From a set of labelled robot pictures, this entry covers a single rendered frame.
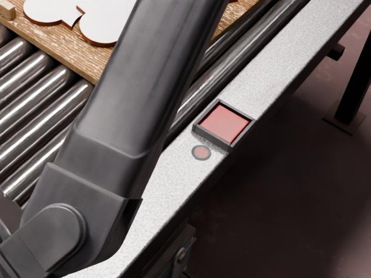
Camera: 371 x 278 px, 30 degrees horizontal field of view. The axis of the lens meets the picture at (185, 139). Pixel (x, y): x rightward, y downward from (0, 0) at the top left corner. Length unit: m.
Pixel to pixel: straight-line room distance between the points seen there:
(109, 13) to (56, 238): 0.83
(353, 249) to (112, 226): 1.77
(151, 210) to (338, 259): 1.21
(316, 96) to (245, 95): 1.39
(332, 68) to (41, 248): 2.31
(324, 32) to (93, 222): 0.96
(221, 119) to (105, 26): 0.27
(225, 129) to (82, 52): 0.28
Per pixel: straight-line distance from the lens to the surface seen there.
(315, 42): 1.32
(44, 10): 1.25
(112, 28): 1.21
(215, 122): 1.11
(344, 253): 2.17
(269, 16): 1.34
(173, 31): 0.46
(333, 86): 2.62
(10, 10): 1.24
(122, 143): 0.45
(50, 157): 1.06
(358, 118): 2.53
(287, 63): 1.26
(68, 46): 1.20
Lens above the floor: 1.74
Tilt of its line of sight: 49 degrees down
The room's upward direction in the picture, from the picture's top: 11 degrees clockwise
